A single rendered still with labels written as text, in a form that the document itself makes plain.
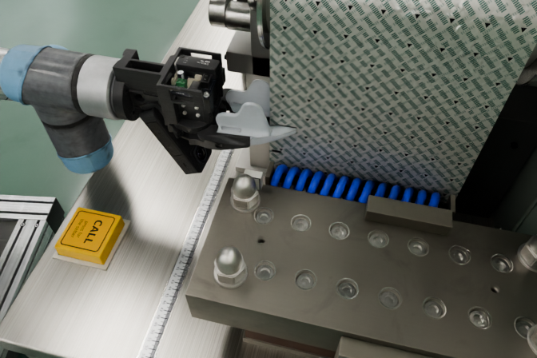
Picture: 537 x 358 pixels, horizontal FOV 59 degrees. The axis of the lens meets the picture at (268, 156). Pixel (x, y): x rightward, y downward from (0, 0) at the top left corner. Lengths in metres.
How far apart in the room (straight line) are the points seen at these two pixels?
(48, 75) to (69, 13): 2.40
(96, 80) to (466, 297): 0.47
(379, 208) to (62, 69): 0.40
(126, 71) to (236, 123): 0.13
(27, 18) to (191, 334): 2.59
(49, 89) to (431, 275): 0.48
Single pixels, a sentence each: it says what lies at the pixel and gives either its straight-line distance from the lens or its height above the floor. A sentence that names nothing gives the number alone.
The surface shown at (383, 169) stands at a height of 1.05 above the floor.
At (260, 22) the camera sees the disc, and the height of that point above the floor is 1.24.
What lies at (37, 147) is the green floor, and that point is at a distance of 2.23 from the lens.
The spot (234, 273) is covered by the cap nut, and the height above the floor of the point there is 1.05.
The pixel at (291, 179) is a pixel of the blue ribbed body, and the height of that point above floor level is 1.04.
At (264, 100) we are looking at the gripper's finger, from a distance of 0.56.
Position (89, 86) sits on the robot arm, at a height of 1.14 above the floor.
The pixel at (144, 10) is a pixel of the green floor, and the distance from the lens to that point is 2.90.
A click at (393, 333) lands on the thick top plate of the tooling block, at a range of 0.51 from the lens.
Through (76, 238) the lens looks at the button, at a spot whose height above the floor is 0.92.
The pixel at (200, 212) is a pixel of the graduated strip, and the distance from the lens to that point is 0.72.
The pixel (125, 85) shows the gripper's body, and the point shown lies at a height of 1.14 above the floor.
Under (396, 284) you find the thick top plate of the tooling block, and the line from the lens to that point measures 0.53.
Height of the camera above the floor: 1.49
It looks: 49 degrees down
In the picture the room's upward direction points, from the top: straight up
